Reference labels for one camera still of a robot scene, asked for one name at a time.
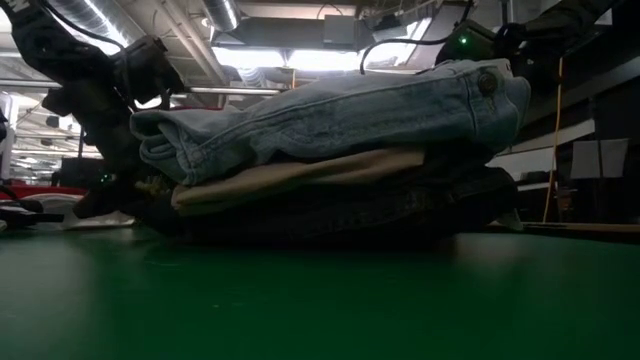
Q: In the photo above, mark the beige khaki garment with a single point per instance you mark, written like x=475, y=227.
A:
x=300, y=177

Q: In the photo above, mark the light blue garment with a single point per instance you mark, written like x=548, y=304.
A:
x=325, y=115

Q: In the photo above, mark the dark blue denim jeans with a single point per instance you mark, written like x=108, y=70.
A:
x=350, y=210

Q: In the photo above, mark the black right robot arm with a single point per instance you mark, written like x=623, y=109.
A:
x=565, y=25

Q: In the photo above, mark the black monitor box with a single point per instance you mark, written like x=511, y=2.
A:
x=80, y=172

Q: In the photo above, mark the small potted succulent plant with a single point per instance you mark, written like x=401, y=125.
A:
x=150, y=187

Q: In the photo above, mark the clear package with orange label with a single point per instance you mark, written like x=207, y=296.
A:
x=60, y=205

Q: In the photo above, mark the red background table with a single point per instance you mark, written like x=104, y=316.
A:
x=40, y=190

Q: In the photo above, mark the small black stand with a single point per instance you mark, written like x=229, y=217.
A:
x=25, y=217

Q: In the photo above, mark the long ceiling light strip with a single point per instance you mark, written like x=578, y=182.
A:
x=235, y=91

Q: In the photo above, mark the grey ceiling box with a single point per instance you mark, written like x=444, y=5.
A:
x=340, y=31

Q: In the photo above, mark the green table mat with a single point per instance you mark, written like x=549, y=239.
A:
x=300, y=300

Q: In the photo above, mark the flat silver ceiling panel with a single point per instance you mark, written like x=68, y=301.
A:
x=425, y=40

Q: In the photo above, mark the white board panel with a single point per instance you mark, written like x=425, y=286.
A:
x=525, y=162

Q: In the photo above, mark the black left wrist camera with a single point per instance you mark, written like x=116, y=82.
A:
x=145, y=67

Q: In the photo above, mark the large silver ventilation duct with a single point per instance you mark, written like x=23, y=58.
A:
x=95, y=20

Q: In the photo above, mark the small silver ventilation duct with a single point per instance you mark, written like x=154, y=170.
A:
x=222, y=12

